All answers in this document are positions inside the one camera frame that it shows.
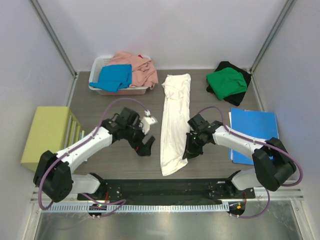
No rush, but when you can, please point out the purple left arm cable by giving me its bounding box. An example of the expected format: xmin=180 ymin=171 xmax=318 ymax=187
xmin=38 ymin=97 xmax=151 ymax=218

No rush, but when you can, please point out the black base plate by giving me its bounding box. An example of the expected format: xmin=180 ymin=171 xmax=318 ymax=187
xmin=88 ymin=178 xmax=256 ymax=202

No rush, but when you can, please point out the yellow-green foam block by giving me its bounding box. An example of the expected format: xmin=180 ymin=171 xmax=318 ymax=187
xmin=20 ymin=106 xmax=84 ymax=172

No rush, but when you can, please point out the left aluminium frame post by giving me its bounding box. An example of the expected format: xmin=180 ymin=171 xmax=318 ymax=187
xmin=29 ymin=0 xmax=77 ymax=78

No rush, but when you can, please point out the white plastic laundry basket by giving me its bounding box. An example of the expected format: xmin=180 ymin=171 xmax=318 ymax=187
xmin=88 ymin=55 xmax=149 ymax=96

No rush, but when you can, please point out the white slotted cable duct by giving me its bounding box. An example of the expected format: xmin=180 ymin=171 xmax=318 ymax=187
xmin=46 ymin=202 xmax=230 ymax=213

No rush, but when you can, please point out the aluminium rail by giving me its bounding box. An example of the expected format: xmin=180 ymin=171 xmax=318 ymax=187
xmin=29 ymin=186 xmax=304 ymax=205

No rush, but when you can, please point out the pink t-shirt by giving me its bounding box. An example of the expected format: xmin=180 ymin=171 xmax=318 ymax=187
xmin=107 ymin=51 xmax=159 ymax=90

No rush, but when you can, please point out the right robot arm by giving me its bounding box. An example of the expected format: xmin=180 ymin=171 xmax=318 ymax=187
xmin=183 ymin=114 xmax=297 ymax=198

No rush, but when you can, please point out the aluminium frame post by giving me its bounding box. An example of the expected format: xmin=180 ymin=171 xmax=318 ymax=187
xmin=29 ymin=0 xmax=77 ymax=78
xmin=250 ymin=0 xmax=297 ymax=74

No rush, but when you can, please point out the right aluminium frame post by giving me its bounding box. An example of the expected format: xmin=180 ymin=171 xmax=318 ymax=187
xmin=250 ymin=0 xmax=297 ymax=74

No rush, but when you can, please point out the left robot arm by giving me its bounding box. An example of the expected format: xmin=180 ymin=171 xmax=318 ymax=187
xmin=33 ymin=107 xmax=158 ymax=203

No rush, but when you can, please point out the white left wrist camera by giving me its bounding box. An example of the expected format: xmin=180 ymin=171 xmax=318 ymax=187
xmin=139 ymin=110 xmax=158 ymax=135

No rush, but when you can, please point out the white printed t-shirt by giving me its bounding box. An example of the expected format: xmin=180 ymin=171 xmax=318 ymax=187
xmin=160 ymin=73 xmax=191 ymax=176

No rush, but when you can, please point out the blue folder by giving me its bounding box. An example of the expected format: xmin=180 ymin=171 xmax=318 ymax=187
xmin=228 ymin=107 xmax=280 ymax=166

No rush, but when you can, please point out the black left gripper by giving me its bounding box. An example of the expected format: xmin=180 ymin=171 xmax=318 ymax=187
xmin=123 ymin=119 xmax=155 ymax=156

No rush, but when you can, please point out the green t-shirt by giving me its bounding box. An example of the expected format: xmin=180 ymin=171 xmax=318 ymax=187
xmin=206 ymin=67 xmax=248 ymax=100

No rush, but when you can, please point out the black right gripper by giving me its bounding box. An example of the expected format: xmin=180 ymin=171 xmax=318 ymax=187
xmin=183 ymin=132 xmax=206 ymax=160

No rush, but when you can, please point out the blue t-shirt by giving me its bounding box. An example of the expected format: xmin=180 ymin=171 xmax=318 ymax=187
xmin=89 ymin=64 xmax=132 ymax=93

